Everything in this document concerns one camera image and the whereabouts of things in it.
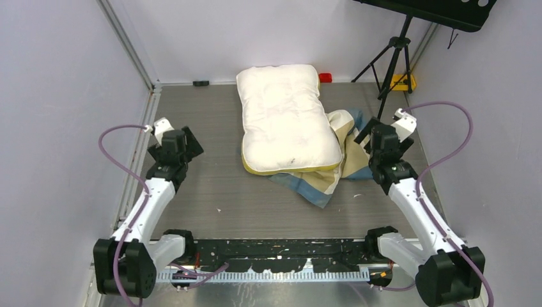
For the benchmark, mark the yellow box by tripod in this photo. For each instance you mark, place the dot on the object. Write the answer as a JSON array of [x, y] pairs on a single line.
[[403, 83]]

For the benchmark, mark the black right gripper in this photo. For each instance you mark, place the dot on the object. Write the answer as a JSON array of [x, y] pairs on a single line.
[[366, 131]]

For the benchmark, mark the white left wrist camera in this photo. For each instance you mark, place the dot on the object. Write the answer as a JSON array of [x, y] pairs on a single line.
[[161, 127]]

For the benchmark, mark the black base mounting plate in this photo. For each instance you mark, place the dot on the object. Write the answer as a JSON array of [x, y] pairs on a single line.
[[282, 255]]

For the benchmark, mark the black tripod stand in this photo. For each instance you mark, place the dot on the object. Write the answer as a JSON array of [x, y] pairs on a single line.
[[400, 45]]

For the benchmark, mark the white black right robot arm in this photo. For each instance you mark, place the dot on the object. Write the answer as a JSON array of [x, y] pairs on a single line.
[[444, 269]]

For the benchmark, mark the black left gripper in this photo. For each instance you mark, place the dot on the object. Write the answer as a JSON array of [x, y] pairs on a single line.
[[192, 149]]

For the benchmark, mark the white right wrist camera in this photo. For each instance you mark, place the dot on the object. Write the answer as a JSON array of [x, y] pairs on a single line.
[[405, 124]]

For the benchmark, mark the blue tan white checked pillowcase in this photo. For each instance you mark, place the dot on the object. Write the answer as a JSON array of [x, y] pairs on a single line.
[[317, 187]]

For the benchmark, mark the black overhead panel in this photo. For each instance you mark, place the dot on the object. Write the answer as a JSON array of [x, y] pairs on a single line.
[[466, 16]]

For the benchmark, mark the red block toy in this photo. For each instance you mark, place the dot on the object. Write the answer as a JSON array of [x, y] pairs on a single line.
[[325, 77]]

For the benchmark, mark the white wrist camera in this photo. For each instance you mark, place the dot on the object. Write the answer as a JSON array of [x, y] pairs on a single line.
[[161, 127], [405, 124]]

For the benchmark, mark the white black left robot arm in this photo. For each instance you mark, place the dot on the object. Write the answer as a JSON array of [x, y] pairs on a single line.
[[127, 263]]

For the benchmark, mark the small black wall object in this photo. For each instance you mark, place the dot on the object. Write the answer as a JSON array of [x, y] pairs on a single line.
[[200, 83]]

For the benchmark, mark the white pillow with yellow edge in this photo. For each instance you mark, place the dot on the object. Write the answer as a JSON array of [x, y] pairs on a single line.
[[285, 125]]

